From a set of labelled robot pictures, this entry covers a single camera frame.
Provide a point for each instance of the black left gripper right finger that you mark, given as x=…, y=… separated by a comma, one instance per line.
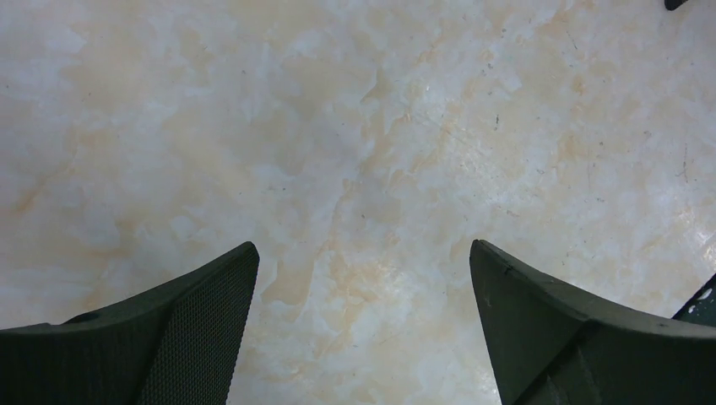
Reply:
x=550, y=342

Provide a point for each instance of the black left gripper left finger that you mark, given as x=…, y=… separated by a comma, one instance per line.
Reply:
x=176, y=343

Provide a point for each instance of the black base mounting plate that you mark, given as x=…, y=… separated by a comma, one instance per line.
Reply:
x=700, y=308

